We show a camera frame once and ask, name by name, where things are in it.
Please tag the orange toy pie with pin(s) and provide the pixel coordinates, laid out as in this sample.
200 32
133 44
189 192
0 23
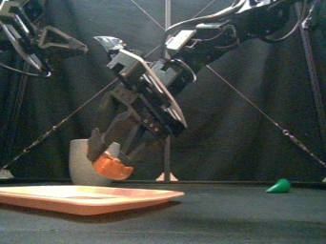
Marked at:
112 168

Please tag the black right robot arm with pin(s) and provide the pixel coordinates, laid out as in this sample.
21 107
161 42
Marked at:
253 19

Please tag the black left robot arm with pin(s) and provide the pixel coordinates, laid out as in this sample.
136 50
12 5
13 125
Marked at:
8 6

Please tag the pink rectangular plate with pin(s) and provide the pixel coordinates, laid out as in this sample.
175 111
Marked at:
84 198

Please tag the grey plastic cup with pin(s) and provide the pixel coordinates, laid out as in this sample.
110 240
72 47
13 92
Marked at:
80 165

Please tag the black cloth backdrop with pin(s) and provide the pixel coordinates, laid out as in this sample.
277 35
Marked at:
237 136

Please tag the green toy pepper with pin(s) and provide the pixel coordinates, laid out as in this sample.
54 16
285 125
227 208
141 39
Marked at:
279 187

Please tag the thin vertical frame pole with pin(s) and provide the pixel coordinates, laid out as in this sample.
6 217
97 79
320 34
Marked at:
167 158

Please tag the metal pole foot bracket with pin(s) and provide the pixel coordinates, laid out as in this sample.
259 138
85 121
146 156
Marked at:
167 177

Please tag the metal corner foot bracket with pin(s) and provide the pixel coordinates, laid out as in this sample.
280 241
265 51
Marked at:
323 179
5 174

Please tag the slanted metal frame post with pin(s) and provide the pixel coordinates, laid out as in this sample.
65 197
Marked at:
311 63

